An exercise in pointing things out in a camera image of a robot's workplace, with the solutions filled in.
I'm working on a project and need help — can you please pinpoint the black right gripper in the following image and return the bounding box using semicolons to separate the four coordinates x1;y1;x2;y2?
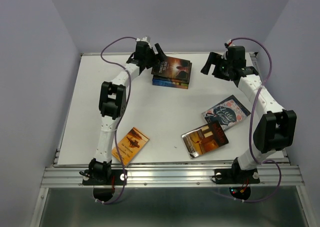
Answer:
199;51;233;81

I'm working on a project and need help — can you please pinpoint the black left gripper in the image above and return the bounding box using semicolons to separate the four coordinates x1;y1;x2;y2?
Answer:
142;43;167;69

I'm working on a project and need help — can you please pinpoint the Three Days to See book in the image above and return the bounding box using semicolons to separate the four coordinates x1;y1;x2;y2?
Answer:
151;56;192;83

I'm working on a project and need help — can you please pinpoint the A Tale of Two Cities book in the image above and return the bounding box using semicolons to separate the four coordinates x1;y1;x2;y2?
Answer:
152;75;189;85

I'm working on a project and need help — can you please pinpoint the Animal Farm book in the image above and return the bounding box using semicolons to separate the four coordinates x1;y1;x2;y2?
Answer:
151;78;190;88

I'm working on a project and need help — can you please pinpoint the Little Women book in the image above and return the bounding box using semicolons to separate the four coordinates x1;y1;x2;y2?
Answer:
201;95;251;131

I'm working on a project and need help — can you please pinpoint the brown glossy paperback book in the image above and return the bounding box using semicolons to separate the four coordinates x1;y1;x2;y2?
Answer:
181;120;229;159

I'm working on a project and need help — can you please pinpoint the orange Huckleberry Finn book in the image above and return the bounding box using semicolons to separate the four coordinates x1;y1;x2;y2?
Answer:
111;127;150;167

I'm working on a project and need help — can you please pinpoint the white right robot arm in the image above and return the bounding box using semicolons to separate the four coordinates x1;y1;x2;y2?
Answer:
201;44;297;182

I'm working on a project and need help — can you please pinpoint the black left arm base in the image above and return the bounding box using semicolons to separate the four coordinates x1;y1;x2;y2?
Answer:
79;159;128;205

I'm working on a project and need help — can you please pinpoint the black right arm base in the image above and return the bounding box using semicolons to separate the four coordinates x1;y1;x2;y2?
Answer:
211;159;260;201

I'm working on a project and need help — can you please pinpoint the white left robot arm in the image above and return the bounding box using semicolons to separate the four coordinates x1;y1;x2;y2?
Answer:
87;36;166;184

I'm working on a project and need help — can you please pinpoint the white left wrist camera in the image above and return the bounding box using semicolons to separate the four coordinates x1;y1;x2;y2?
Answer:
136;35;152;49

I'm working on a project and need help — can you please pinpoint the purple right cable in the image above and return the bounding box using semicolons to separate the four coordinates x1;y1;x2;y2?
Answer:
212;37;282;203

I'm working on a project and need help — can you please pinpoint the aluminium mounting rail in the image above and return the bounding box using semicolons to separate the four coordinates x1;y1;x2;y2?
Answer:
40;162;305;188

